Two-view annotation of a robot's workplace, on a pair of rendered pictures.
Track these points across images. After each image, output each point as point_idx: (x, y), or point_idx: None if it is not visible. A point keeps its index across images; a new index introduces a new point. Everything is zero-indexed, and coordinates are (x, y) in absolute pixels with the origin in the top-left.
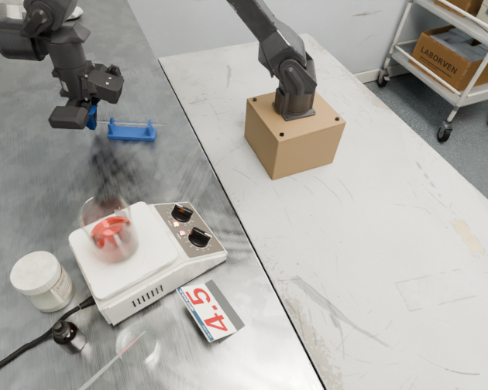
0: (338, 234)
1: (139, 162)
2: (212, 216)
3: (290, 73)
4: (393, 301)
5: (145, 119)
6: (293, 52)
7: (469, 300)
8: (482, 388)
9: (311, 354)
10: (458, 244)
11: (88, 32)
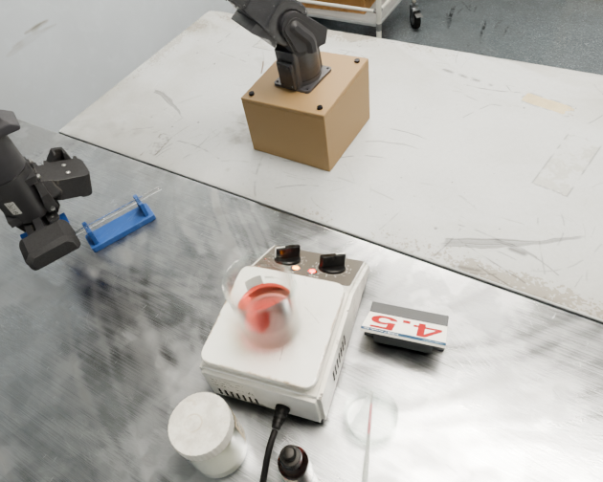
0: (442, 176)
1: (164, 251)
2: (306, 246)
3: (297, 29)
4: (547, 198)
5: (119, 204)
6: (289, 1)
7: (599, 154)
8: None
9: (529, 294)
10: (547, 116)
11: (13, 114)
